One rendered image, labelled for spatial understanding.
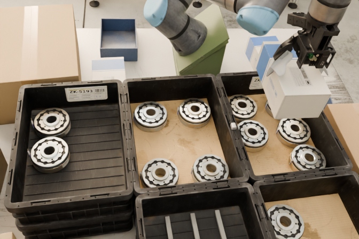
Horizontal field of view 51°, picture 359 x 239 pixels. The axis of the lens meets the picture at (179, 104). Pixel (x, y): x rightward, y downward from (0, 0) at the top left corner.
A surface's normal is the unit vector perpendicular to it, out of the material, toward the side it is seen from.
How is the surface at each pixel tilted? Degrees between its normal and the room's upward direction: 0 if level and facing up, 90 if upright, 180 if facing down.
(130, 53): 90
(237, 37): 0
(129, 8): 0
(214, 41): 45
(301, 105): 90
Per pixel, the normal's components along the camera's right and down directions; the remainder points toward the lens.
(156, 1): -0.70, -0.33
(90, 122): 0.09, -0.66
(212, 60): 0.11, 0.75
